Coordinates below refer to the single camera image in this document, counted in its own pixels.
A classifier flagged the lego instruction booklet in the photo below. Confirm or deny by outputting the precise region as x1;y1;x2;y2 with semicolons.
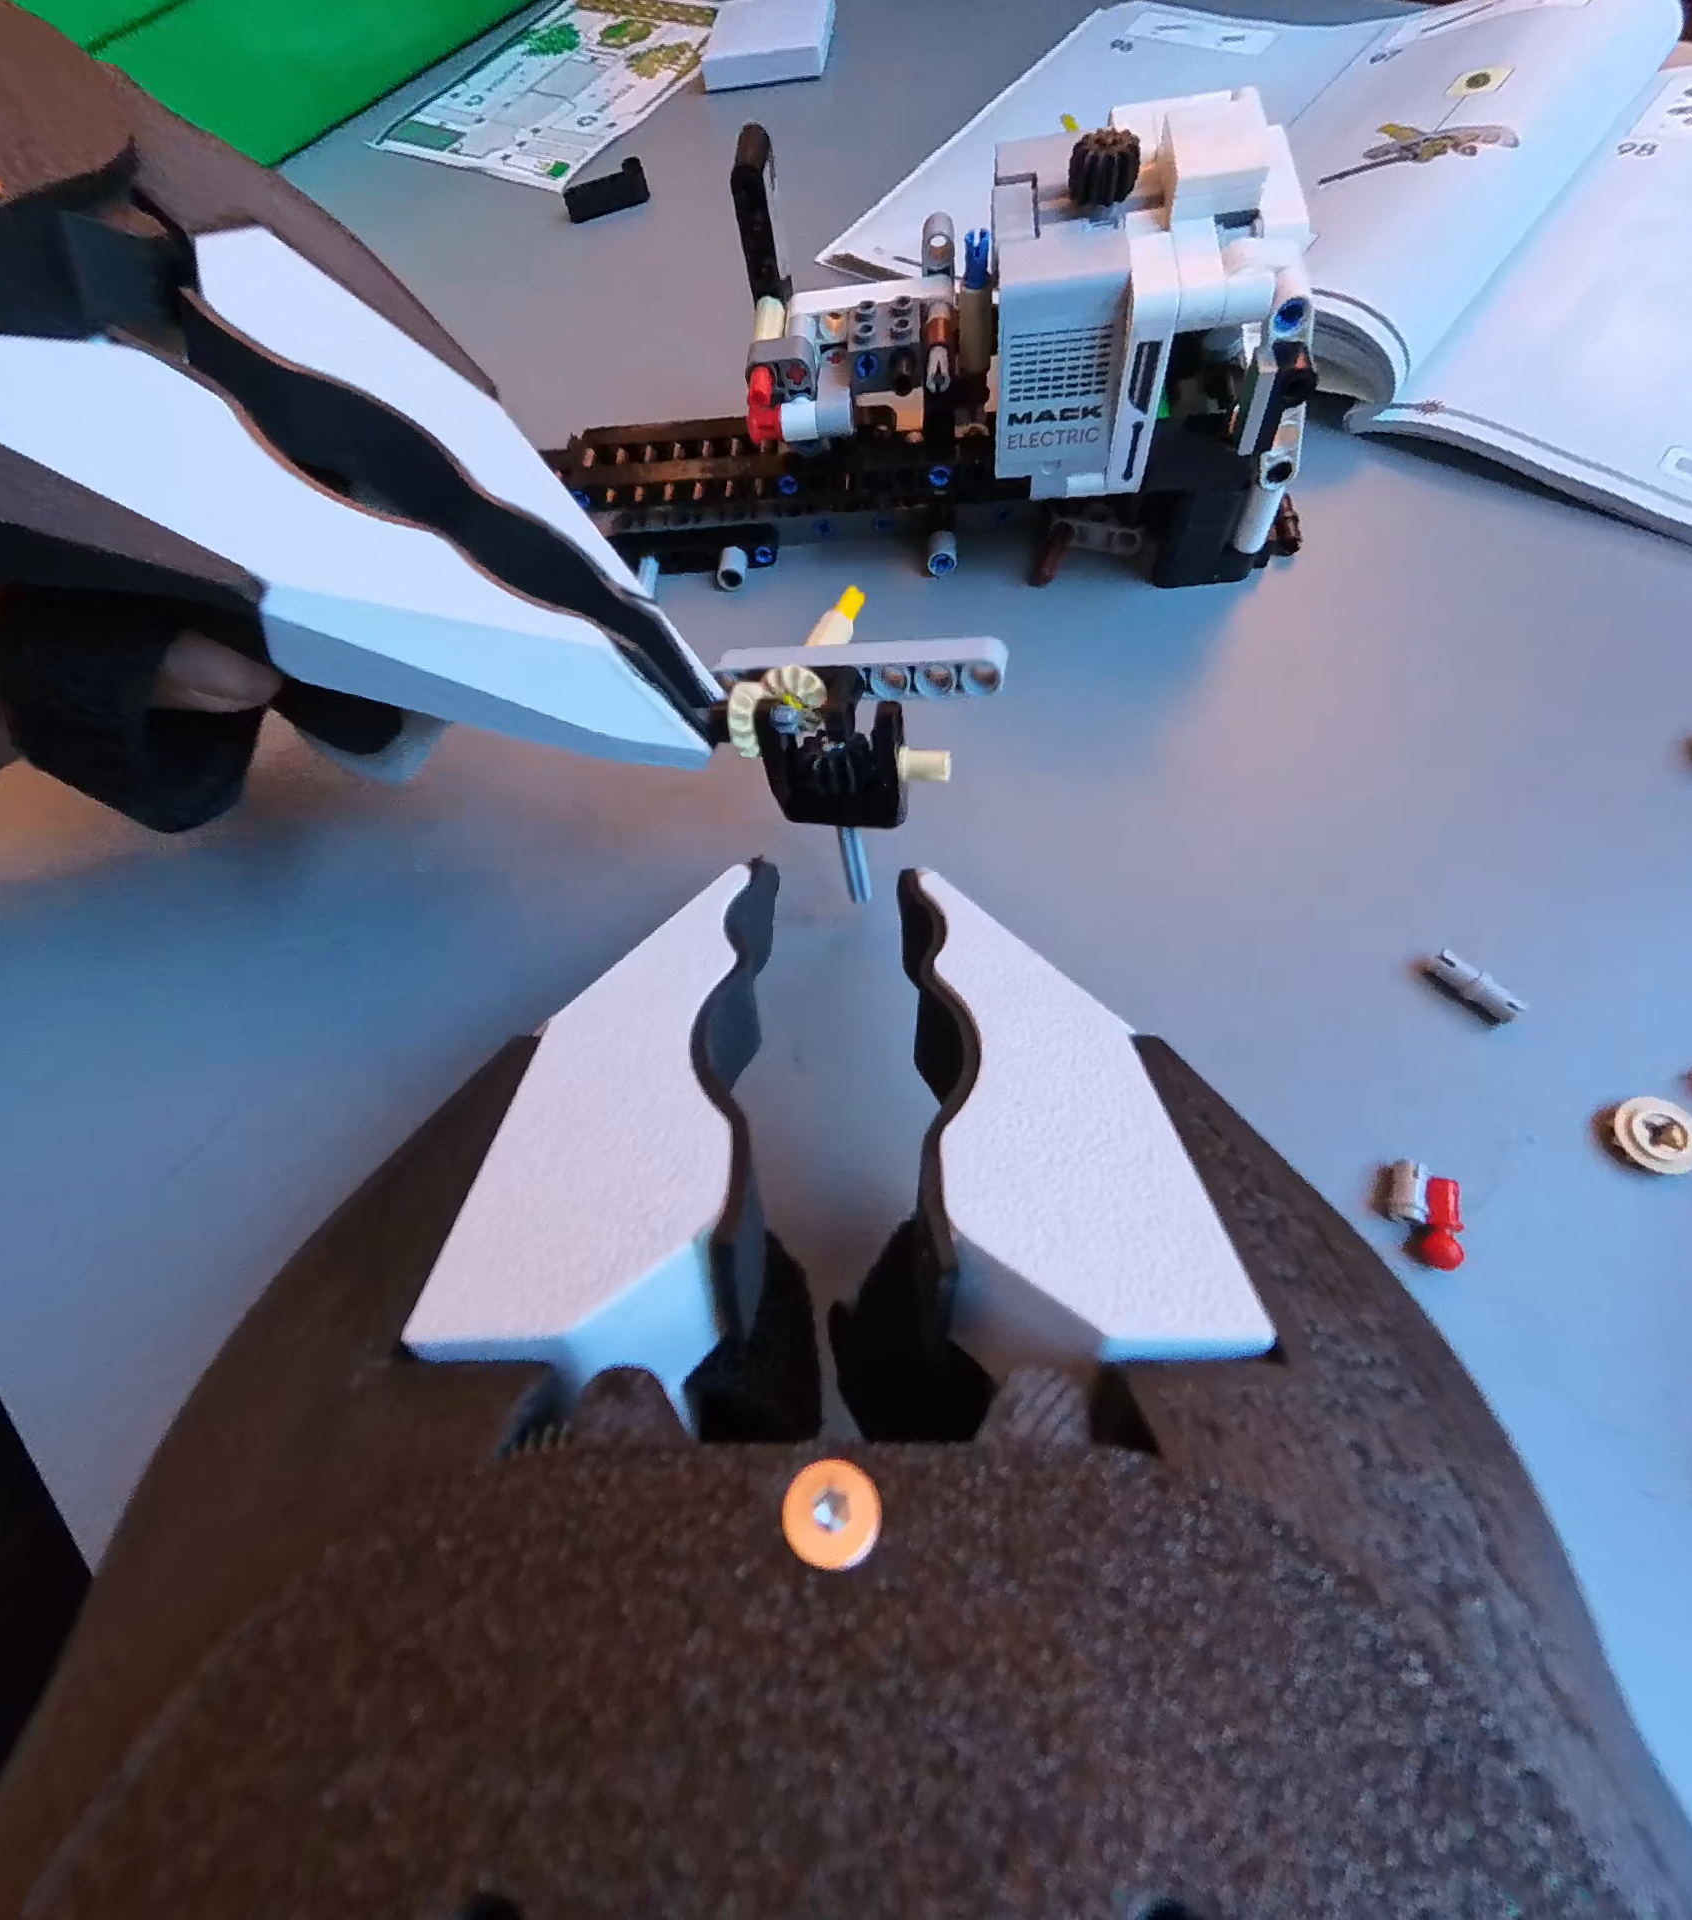
818;0;1692;576

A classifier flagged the green plastic bin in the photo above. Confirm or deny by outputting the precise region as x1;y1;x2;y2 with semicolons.
12;0;536;170

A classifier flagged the black lego angle piece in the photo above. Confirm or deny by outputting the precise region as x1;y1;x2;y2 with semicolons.
562;155;654;228

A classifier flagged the black lego connector frame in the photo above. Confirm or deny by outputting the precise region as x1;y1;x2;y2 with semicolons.
756;695;957;832

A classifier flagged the white lego truck model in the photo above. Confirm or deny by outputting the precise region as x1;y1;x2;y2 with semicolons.
546;86;1324;593

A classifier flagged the sticker sheet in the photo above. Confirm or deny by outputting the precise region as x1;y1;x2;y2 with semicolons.
366;0;724;194

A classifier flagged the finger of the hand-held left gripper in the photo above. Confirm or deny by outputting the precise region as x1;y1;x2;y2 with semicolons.
175;222;728;720
0;329;716;774

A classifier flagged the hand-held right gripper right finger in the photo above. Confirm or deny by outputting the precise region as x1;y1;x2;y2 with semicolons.
894;863;1282;1368

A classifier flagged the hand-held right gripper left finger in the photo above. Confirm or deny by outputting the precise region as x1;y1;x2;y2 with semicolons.
397;854;785;1433

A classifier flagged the grey beam gear assembly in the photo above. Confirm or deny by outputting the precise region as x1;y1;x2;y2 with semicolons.
708;582;1014;760

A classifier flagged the light grey lego pin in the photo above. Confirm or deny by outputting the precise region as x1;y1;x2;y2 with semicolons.
1419;947;1531;1029

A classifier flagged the small white box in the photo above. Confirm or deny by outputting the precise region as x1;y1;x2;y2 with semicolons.
698;0;841;95

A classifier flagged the small tan lego gear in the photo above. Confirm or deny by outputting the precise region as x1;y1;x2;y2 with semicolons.
1605;1094;1692;1178

